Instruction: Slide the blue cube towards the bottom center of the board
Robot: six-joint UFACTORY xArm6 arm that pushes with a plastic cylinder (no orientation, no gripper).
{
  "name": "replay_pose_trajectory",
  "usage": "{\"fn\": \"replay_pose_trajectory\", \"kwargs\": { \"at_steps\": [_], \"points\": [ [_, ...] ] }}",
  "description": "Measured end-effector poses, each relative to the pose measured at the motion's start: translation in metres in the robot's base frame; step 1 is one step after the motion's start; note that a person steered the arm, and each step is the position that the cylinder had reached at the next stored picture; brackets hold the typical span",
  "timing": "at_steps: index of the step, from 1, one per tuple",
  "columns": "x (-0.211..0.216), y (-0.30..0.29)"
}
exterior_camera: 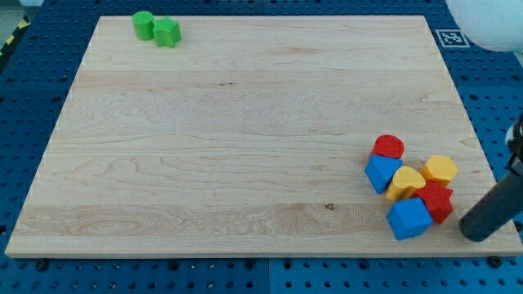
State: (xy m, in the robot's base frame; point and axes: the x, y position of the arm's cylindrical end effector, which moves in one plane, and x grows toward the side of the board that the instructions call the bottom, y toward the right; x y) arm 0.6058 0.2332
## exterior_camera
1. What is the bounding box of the green cylinder block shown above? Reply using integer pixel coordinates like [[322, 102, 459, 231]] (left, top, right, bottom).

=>
[[132, 11, 154, 41]]

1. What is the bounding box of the yellow hexagon block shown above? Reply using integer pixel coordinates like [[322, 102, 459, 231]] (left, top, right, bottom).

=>
[[420, 155, 458, 186]]

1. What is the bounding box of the yellow black hazard tape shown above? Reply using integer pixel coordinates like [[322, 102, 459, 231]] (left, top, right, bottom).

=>
[[1, 15, 31, 60]]

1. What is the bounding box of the green star block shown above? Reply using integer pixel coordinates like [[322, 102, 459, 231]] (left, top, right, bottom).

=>
[[153, 16, 181, 48]]

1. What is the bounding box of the red cylinder block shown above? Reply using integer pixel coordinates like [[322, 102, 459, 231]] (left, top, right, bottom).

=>
[[370, 134, 405, 158]]

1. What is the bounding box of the red star block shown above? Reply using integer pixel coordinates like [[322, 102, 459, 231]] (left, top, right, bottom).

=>
[[413, 181, 454, 224]]

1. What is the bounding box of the white fiducial marker tag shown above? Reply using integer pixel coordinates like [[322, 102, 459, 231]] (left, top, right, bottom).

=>
[[436, 29, 470, 48]]

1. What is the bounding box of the blue cube block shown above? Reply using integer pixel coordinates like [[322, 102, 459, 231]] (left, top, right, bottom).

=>
[[386, 198, 433, 240]]

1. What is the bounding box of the blue triangle block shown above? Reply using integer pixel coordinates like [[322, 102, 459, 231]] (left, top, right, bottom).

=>
[[364, 155, 403, 194]]

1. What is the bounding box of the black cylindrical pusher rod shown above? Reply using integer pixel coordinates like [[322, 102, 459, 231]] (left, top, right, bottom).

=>
[[458, 115, 522, 242]]

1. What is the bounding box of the yellow heart block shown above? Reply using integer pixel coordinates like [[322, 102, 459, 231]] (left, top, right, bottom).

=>
[[385, 166, 426, 202]]

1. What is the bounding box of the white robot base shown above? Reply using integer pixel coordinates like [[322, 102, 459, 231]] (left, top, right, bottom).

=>
[[445, 0, 522, 52]]

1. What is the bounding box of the light wooden board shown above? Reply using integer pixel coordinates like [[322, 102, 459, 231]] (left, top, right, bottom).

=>
[[6, 16, 522, 259]]

